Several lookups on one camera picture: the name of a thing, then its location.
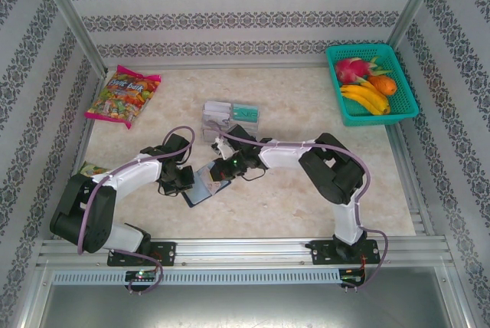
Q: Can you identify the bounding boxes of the aluminium wall rail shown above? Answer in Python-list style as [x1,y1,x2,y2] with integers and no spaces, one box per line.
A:
[103,61,331,72]

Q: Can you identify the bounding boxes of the white card with pink print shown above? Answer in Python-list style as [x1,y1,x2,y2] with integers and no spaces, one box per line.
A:
[200,124,227,142]
[207,172,227,193]

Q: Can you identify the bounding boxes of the aluminium side rail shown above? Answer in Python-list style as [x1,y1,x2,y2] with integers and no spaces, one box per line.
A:
[386,123,437,238]

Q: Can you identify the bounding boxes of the grey metal sheet panel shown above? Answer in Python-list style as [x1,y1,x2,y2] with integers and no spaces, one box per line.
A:
[22,266,474,328]

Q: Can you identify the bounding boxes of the teal VIP card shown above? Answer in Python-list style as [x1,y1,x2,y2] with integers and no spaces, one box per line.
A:
[230,103,261,123]

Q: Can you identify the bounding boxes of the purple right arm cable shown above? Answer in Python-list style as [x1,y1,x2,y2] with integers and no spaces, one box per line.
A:
[206,119,392,294]

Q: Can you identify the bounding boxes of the teal plastic basket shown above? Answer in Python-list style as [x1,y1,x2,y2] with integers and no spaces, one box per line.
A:
[325,43,420,128]

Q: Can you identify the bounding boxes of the orange fruit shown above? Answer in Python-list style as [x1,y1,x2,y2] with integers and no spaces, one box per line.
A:
[369,74,397,97]

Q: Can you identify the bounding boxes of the aluminium frame post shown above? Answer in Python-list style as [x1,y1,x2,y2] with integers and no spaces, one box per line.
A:
[388,0,447,53]
[32,0,107,76]

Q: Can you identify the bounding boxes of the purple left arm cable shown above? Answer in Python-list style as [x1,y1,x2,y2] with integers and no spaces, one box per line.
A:
[78,126,196,295]

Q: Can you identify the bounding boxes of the pink candy bag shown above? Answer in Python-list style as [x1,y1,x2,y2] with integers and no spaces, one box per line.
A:
[83,64,162,130]

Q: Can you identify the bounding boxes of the clear acrylic card stand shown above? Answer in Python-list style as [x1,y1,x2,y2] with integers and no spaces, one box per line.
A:
[199,100,263,144]

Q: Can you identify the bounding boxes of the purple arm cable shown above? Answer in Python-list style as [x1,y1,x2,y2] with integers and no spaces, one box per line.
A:
[206,119,392,294]
[78,126,196,295]

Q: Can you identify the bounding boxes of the pink dragon fruit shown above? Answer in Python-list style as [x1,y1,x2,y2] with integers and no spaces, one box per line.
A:
[335,55,394,86]

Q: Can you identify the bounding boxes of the green candy bag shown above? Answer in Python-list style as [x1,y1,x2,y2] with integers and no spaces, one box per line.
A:
[78,161,112,180]

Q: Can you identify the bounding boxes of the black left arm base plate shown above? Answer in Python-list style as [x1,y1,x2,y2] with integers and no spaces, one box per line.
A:
[106,241,177,267]

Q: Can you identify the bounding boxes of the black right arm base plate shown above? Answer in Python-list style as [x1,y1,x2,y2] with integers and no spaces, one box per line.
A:
[309,239,382,267]

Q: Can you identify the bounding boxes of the blue card holder wallet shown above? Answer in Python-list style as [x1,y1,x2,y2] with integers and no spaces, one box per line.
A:
[181,162,233,209]

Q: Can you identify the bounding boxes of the yellow banana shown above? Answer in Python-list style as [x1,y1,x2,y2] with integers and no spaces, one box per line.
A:
[340,90,391,116]
[340,81,390,105]

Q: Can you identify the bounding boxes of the aluminium mounting rail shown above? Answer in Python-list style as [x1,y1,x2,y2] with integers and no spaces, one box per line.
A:
[36,238,449,268]

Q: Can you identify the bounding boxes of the slotted grey cable duct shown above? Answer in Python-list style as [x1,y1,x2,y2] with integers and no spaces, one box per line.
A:
[51,268,341,285]

